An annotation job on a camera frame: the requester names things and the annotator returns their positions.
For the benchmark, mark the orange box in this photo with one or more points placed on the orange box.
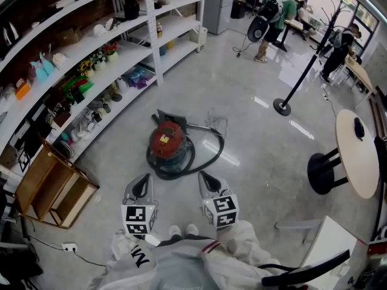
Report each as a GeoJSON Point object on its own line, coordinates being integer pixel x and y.
{"type": "Point", "coordinates": [23, 89]}

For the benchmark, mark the yellow flower pot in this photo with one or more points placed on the yellow flower pot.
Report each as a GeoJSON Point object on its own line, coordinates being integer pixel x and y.
{"type": "Point", "coordinates": [86, 69]}

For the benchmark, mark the wide white shelf rack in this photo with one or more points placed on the wide white shelf rack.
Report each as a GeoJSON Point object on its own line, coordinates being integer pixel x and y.
{"type": "Point", "coordinates": [90, 47]}

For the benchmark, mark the black curved chair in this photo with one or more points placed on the black curved chair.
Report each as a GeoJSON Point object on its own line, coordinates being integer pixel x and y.
{"type": "Point", "coordinates": [305, 272]}

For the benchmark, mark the person's left forearm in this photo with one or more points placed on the person's left forearm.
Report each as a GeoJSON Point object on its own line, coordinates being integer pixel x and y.
{"type": "Point", "coordinates": [122, 246]}

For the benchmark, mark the red vacuum cleaner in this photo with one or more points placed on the red vacuum cleaner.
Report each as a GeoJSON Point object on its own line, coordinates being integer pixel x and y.
{"type": "Point", "coordinates": [166, 145]}

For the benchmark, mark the person's shoe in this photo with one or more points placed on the person's shoe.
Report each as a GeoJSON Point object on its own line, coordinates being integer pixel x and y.
{"type": "Point", "coordinates": [174, 230]}
{"type": "Point", "coordinates": [191, 229]}

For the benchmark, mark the black pot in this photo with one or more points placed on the black pot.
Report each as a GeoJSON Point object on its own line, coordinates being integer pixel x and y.
{"type": "Point", "coordinates": [132, 9]}

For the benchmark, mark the white jug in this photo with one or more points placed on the white jug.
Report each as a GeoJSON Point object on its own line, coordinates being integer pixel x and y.
{"type": "Point", "coordinates": [121, 85]}

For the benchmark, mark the black pouch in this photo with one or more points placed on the black pouch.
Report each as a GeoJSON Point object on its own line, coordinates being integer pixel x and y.
{"type": "Point", "coordinates": [359, 128]}

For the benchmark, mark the black coat rack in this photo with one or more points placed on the black coat rack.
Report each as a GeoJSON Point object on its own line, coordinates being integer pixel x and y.
{"type": "Point", "coordinates": [281, 107]}

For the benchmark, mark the red flower pot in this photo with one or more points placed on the red flower pot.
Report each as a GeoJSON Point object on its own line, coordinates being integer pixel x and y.
{"type": "Point", "coordinates": [111, 53]}

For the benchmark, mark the white table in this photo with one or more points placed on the white table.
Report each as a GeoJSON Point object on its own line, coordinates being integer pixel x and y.
{"type": "Point", "coordinates": [332, 243]}

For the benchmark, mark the round wooden table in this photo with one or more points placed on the round wooden table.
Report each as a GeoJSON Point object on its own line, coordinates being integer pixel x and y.
{"type": "Point", "coordinates": [358, 162]}

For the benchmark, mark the red box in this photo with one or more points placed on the red box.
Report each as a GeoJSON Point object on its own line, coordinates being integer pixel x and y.
{"type": "Point", "coordinates": [377, 248]}

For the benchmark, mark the small pedestal table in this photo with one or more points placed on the small pedestal table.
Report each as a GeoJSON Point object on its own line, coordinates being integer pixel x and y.
{"type": "Point", "coordinates": [294, 26]}

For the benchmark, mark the open wooden cabinet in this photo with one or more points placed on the open wooden cabinet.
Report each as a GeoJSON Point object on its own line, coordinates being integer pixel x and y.
{"type": "Point", "coordinates": [39, 183]}

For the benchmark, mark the white pouch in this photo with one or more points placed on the white pouch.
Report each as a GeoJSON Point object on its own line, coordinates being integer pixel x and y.
{"type": "Point", "coordinates": [60, 59]}

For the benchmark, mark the narrow white shelf rack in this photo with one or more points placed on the narrow white shelf rack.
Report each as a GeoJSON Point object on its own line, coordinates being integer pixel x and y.
{"type": "Point", "coordinates": [178, 23]}

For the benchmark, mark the purple bag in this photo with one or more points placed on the purple bag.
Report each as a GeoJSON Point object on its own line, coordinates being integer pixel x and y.
{"type": "Point", "coordinates": [139, 78]}

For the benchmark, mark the black box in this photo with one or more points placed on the black box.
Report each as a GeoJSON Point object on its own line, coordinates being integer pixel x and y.
{"type": "Point", "coordinates": [238, 9]}

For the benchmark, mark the person's torso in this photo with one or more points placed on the person's torso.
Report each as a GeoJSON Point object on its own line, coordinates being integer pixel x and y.
{"type": "Point", "coordinates": [181, 267]}

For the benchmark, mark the person's right forearm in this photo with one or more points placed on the person's right forearm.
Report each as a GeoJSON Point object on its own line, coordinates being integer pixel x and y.
{"type": "Point", "coordinates": [242, 240]}

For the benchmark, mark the silver refrigerator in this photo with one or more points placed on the silver refrigerator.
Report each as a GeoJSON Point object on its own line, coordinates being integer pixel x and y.
{"type": "Point", "coordinates": [218, 8]}

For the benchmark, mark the person's left shoe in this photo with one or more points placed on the person's left shoe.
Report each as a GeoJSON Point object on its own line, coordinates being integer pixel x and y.
{"type": "Point", "coordinates": [174, 230]}

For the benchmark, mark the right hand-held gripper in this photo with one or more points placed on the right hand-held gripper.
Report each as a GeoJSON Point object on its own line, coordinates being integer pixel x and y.
{"type": "Point", "coordinates": [222, 212]}

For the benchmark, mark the person's black trousers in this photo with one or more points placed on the person's black trousers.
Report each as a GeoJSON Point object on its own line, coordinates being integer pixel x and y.
{"type": "Point", "coordinates": [176, 240]}

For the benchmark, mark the yellow bucket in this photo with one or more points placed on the yellow bucket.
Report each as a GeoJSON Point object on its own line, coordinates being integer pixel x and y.
{"type": "Point", "coordinates": [170, 44]}

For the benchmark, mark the drink bottle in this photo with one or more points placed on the drink bottle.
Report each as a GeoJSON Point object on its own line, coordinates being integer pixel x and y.
{"type": "Point", "coordinates": [159, 30]}

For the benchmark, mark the white power strip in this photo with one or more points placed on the white power strip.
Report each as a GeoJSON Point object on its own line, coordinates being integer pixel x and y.
{"type": "Point", "coordinates": [69, 247]}

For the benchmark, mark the steel kettle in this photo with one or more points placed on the steel kettle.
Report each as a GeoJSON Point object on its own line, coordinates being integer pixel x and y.
{"type": "Point", "coordinates": [11, 34]}

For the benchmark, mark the printed pattern card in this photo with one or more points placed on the printed pattern card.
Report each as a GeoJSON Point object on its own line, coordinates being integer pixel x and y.
{"type": "Point", "coordinates": [24, 161]}

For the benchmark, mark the person's right shoe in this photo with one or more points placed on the person's right shoe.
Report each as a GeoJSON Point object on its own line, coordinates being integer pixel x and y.
{"type": "Point", "coordinates": [191, 229]}

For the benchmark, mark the black cap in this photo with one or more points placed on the black cap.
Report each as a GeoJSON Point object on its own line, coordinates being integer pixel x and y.
{"type": "Point", "coordinates": [116, 97]}

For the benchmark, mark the white flower pot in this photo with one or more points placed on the white flower pot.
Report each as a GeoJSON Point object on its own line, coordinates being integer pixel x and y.
{"type": "Point", "coordinates": [98, 61]}

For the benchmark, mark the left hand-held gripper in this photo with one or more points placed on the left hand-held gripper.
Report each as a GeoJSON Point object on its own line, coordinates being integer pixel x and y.
{"type": "Point", "coordinates": [138, 219]}

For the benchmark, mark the dark glass bottle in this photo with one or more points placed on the dark glass bottle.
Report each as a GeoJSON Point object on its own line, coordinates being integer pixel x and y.
{"type": "Point", "coordinates": [106, 106]}

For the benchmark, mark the cardboard box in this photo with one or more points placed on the cardboard box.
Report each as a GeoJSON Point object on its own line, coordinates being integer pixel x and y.
{"type": "Point", "coordinates": [69, 36]}

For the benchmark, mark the vacuum wand with grey nozzle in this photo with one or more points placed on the vacuum wand with grey nozzle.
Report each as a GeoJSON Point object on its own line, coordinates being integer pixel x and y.
{"type": "Point", "coordinates": [170, 116]}

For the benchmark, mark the teal spray bottle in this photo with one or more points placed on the teal spray bottle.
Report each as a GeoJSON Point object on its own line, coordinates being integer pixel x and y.
{"type": "Point", "coordinates": [47, 65]}
{"type": "Point", "coordinates": [39, 72]}

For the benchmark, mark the green toy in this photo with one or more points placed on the green toy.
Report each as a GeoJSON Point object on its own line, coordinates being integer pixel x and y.
{"type": "Point", "coordinates": [78, 86]}

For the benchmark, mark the rectangular wooden table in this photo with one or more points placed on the rectangular wooden table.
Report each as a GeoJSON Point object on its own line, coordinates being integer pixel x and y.
{"type": "Point", "coordinates": [361, 74]}

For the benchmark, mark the teal bucket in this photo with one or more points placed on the teal bucket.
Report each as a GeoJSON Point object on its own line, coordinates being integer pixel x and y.
{"type": "Point", "coordinates": [162, 50]}

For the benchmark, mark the grey stone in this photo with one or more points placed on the grey stone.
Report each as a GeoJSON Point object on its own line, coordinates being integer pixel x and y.
{"type": "Point", "coordinates": [163, 2]}

